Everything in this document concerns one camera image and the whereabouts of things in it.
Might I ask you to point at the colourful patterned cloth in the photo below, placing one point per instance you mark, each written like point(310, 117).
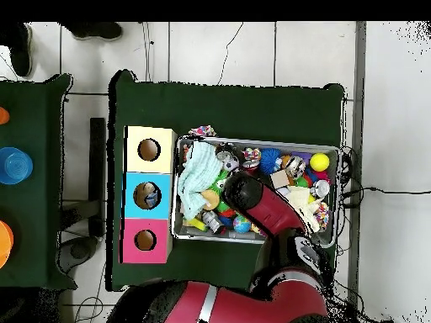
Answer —
point(202, 130)

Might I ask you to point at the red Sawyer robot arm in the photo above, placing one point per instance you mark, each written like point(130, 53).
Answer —
point(269, 208)

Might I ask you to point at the wooden box with three holes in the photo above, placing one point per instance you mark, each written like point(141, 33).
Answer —
point(155, 165)

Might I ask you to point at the mint green cloth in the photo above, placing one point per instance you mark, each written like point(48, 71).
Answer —
point(198, 175)

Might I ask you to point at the blue fuzzy toy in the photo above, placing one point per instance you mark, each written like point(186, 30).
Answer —
point(269, 159)

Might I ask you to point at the dark green table cloth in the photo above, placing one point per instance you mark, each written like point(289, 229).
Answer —
point(33, 117)
point(229, 111)

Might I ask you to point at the cream knitted cloth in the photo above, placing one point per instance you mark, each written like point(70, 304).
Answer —
point(301, 202)

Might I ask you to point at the yellow ball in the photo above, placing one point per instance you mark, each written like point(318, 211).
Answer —
point(319, 162)

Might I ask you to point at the black flat panel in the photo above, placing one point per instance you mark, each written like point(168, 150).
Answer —
point(97, 161)

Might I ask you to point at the person's foot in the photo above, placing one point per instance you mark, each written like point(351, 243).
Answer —
point(94, 30)
point(20, 54)

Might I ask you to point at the blue plastic cup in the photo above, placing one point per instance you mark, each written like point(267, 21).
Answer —
point(15, 165)

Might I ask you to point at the orange plastic cup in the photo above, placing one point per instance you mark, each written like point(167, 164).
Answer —
point(5, 242)
point(3, 116)

